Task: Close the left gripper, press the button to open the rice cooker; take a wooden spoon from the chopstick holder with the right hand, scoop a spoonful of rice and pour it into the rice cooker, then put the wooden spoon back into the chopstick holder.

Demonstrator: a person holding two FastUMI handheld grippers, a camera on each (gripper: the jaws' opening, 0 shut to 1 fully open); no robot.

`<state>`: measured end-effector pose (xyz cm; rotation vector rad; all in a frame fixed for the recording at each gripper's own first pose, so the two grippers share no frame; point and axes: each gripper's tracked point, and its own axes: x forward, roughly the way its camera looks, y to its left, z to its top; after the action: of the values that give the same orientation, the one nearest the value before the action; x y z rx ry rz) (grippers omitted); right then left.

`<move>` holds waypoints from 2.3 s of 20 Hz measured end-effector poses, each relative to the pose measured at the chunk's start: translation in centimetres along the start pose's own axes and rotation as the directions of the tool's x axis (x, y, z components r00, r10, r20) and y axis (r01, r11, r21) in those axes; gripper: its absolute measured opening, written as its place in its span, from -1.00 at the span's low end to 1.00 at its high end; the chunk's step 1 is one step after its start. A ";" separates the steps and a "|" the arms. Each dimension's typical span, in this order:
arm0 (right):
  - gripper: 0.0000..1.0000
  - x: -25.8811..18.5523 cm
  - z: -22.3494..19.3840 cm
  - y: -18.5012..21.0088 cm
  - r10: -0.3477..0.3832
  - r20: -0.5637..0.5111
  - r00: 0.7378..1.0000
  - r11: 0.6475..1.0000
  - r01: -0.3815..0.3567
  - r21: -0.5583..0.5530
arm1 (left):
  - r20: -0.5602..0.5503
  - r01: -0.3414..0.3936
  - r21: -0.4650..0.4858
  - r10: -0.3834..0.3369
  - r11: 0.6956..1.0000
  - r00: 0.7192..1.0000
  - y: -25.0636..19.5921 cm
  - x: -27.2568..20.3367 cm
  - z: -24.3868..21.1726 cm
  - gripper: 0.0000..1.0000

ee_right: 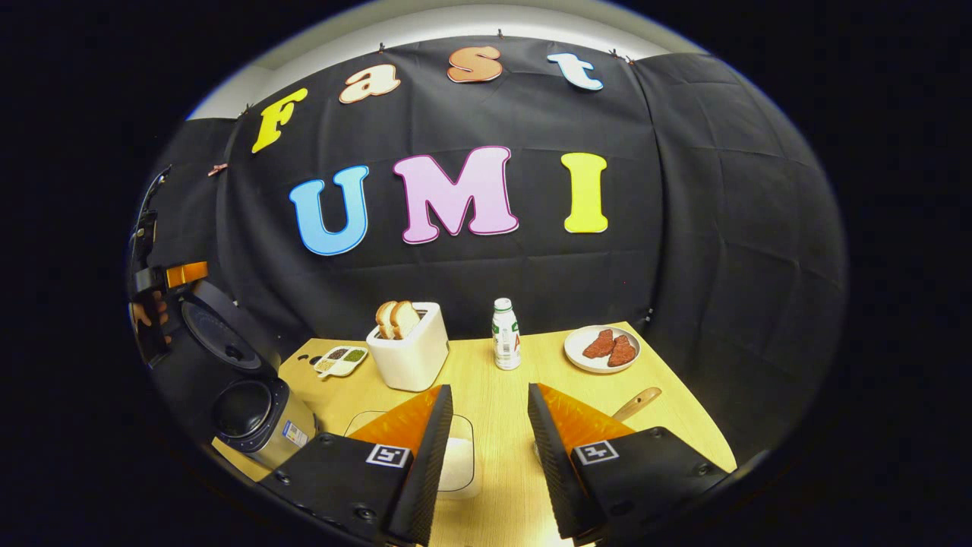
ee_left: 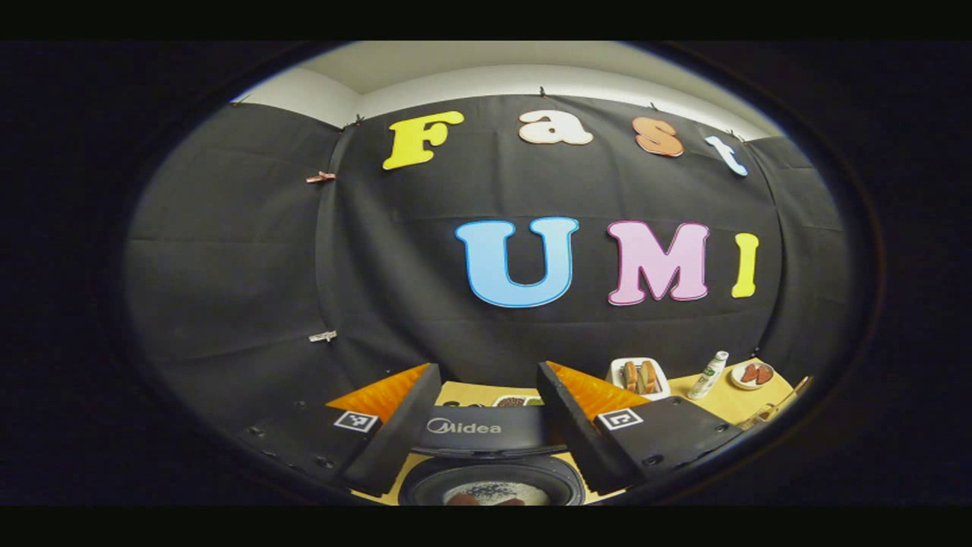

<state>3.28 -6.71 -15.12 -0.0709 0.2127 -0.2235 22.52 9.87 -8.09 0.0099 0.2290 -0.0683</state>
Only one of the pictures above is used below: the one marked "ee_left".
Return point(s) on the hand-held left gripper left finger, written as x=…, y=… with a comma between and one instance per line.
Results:
x=402, y=433

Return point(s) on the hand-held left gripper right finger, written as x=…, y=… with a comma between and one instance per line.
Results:
x=569, y=429

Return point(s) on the dark grey rice cooker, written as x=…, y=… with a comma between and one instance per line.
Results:
x=486, y=441

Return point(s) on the white and black rice grains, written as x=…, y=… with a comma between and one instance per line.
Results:
x=493, y=492

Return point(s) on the wooden spoon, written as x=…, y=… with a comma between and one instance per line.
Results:
x=793, y=393

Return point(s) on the white divided grain dish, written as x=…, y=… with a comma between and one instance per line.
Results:
x=512, y=401

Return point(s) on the white toaster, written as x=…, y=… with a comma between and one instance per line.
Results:
x=616, y=376

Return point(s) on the brown bread slice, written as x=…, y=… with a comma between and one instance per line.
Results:
x=649, y=377
x=630, y=376

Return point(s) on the pale grey clothespin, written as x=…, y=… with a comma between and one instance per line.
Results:
x=323, y=336

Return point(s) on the white bottle green label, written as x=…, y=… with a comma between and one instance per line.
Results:
x=706, y=376

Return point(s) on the white round plate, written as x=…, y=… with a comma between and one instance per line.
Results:
x=736, y=382

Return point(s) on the red meat piece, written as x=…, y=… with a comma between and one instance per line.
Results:
x=749, y=374
x=764, y=374

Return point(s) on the black backdrop cloth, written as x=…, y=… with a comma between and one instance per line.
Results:
x=250, y=251

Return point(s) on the reddish wooden clothespin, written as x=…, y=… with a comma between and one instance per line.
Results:
x=320, y=177

